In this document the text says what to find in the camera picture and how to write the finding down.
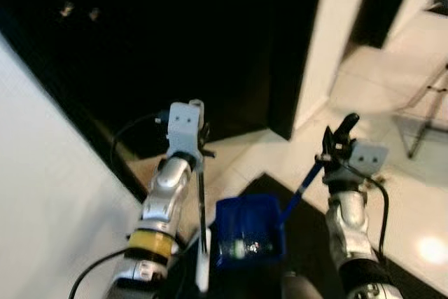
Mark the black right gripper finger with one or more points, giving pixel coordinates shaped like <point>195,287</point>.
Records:
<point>332,143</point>
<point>348,128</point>

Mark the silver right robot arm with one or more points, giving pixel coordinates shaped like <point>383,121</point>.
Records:
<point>350,218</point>

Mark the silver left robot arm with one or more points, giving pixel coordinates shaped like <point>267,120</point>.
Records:
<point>164,201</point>

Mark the black floor mat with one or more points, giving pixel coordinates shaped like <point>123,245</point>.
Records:
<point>308,243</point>

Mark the green and white rubbish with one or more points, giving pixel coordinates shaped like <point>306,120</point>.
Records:
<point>240,248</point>

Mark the large black cabinet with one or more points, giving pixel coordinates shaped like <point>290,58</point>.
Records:
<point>175,33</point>

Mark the robot right leg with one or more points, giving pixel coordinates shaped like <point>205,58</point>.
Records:
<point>297,288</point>

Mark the small metal cabinet knob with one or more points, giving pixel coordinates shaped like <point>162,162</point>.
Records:
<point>94,14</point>
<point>67,10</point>

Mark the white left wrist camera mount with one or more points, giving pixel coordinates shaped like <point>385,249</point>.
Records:
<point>183,127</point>

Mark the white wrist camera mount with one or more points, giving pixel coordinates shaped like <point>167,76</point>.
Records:
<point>369,157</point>
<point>183,127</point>

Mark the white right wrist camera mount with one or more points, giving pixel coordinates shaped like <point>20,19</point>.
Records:
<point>369,157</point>

